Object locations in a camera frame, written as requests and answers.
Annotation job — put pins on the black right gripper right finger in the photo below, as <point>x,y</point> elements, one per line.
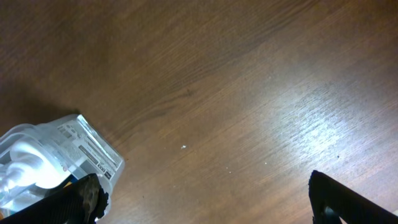
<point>332,202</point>

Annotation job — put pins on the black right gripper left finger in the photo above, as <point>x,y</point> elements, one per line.
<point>83,202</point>

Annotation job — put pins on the clear plastic container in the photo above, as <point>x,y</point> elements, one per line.
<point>76,144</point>

